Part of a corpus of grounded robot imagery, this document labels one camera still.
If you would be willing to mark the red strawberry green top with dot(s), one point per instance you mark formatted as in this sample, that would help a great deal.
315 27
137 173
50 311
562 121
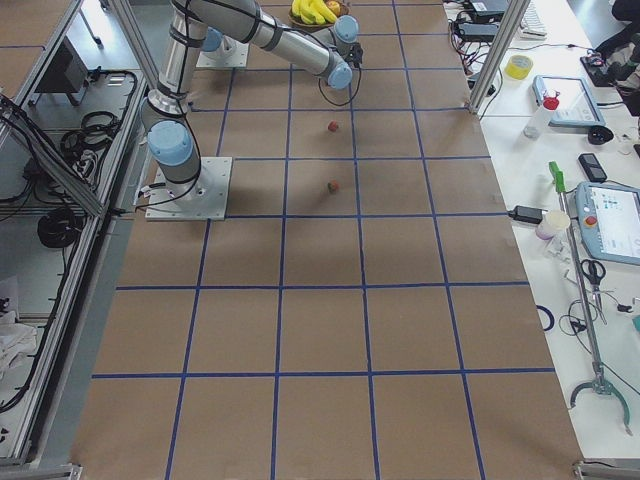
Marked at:
333 187

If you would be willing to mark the long reacher grabber tool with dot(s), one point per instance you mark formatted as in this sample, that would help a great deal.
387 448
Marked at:
600 385

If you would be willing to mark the white bottle red cap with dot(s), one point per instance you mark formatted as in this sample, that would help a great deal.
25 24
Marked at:
540 120

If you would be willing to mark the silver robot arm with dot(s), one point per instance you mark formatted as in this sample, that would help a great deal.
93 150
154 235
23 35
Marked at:
170 138
280 40

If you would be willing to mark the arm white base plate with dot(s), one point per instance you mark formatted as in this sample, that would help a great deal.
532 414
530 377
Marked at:
228 54
193 201

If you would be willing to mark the blue tape roll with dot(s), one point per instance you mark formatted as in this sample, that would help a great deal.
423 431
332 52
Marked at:
549 323

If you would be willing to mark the teach pendant grey blue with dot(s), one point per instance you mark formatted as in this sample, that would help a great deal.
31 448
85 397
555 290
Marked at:
608 220

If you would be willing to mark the yellow tape roll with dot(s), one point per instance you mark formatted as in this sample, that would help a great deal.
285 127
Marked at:
518 67

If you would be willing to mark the black phone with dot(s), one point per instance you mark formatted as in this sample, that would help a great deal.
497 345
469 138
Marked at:
592 168

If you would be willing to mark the black round cap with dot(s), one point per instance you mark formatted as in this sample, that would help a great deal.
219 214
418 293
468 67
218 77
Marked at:
599 135

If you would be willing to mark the black handled scissors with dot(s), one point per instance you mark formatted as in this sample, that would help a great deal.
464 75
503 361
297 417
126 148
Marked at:
594 271

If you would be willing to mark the yellow banana bunch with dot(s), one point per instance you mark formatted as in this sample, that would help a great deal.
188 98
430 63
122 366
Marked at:
313 11

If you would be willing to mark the aluminium frame post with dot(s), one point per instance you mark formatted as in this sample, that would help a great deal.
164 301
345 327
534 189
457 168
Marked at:
508 26

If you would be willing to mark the wicker fruit basket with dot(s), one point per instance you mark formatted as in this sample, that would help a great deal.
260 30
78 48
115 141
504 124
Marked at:
299 23

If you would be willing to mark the white purple cup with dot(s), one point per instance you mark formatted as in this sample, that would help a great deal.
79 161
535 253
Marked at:
552 224

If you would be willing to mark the black power adapter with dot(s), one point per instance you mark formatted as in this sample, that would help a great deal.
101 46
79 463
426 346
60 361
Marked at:
526 214

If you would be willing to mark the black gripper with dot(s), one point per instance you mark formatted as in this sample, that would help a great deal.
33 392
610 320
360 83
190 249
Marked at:
356 53

